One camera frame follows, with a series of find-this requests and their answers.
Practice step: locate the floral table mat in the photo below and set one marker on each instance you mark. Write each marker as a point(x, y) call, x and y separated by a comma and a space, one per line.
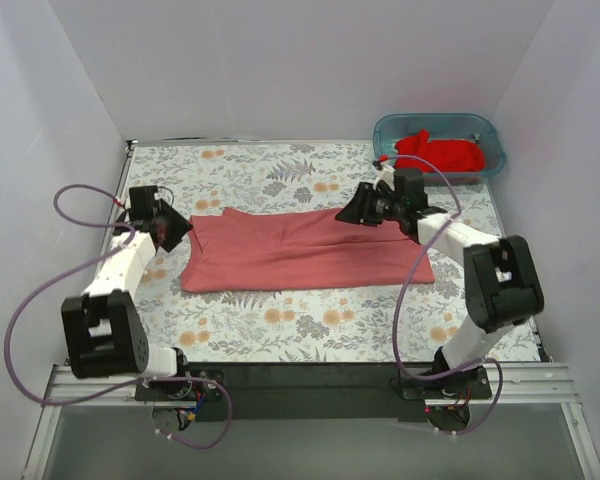
point(338, 325)

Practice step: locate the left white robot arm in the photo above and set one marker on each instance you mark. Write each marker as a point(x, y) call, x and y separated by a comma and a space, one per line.
point(102, 327)

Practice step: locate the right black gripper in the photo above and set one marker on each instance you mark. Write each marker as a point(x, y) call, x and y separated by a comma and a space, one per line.
point(368, 205)

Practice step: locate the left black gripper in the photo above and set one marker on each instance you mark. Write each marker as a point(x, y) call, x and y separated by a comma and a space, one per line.
point(169, 228)

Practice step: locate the red t shirt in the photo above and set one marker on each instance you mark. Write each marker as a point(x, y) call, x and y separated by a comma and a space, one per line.
point(448, 155)

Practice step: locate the aluminium frame rail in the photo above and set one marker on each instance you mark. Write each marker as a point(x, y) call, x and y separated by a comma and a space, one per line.
point(532, 427)

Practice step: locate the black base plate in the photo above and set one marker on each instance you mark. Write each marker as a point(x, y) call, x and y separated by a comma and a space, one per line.
point(300, 391)

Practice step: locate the pink t shirt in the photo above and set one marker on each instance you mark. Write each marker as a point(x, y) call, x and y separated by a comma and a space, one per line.
point(238, 251)

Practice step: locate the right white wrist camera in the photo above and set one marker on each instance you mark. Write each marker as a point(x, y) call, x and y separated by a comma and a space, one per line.
point(385, 177)

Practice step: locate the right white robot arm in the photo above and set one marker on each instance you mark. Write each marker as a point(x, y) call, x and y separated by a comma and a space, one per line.
point(501, 285)

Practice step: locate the teal plastic bin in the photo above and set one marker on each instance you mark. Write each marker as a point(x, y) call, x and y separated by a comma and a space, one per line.
point(394, 127)

